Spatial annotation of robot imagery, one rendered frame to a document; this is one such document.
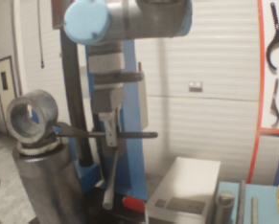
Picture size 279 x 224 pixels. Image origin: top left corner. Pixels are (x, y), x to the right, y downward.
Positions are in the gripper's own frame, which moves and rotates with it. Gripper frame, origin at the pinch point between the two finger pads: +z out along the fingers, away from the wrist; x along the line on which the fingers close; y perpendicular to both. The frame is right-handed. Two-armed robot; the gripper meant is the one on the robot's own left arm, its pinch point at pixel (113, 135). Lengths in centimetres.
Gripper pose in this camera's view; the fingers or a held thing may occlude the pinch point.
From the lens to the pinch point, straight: 56.6
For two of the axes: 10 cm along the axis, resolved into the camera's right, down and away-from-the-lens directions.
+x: -1.6, 2.9, -9.4
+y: -9.8, 0.3, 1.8
